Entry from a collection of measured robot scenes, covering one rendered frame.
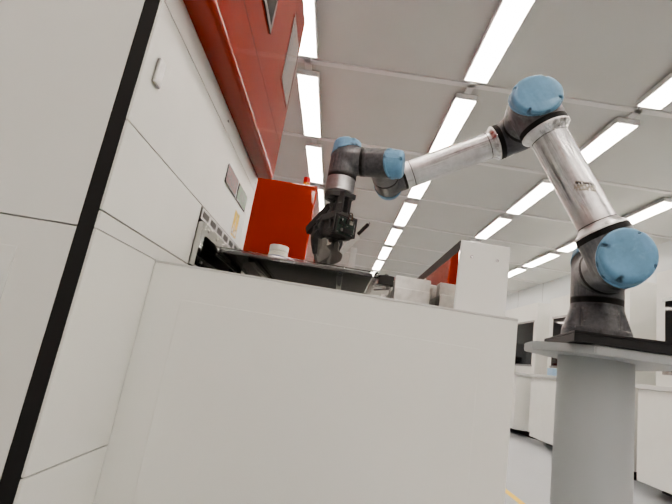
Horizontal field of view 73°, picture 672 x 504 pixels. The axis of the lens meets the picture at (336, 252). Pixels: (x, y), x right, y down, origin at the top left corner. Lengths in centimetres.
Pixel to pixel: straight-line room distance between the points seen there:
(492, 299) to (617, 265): 31
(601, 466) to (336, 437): 63
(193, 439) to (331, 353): 25
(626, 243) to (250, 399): 81
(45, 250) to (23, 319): 9
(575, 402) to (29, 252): 107
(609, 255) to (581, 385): 30
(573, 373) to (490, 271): 40
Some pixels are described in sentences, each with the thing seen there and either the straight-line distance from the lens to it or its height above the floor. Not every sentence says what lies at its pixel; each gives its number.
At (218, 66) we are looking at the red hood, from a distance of 99.
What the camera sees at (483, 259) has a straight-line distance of 89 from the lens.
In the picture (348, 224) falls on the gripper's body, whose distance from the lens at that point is 113.
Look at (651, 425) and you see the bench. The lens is 498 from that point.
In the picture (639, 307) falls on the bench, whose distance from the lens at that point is 579.
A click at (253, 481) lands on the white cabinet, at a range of 79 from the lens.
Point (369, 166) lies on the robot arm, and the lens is 117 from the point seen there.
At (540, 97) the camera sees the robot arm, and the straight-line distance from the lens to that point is 121.
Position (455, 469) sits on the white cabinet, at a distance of 80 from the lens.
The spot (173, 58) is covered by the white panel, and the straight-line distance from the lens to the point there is 83.
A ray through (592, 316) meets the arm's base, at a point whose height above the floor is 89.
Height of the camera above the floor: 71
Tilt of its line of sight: 13 degrees up
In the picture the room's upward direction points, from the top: 9 degrees clockwise
